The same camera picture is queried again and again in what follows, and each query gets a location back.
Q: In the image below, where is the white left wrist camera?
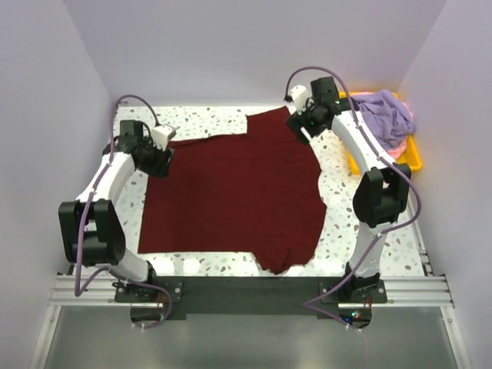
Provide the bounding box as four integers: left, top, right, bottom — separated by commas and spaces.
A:
151, 125, 176, 151

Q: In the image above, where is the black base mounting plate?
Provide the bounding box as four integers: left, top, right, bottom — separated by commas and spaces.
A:
115, 274, 388, 323

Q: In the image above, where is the aluminium extrusion rail frame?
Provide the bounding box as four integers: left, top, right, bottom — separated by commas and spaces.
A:
28, 168, 472, 369

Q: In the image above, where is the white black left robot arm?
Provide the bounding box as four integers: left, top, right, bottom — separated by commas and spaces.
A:
58, 120, 177, 301

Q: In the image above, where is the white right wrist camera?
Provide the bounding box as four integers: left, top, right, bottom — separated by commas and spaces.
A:
284, 85, 313, 115

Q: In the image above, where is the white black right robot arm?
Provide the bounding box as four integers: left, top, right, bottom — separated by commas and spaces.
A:
284, 77, 411, 302

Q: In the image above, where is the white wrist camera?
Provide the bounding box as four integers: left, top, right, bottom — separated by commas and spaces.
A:
151, 125, 176, 151
284, 85, 313, 115

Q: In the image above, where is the yellow plastic bin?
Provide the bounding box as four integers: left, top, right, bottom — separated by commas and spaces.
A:
351, 92, 422, 172

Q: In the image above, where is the dark red t shirt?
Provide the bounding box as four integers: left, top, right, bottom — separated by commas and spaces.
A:
138, 108, 326, 274

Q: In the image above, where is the lavender t shirt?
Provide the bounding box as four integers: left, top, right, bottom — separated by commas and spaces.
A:
351, 89, 415, 151

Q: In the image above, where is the pink t shirt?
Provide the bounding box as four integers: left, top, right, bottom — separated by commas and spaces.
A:
387, 101, 414, 160

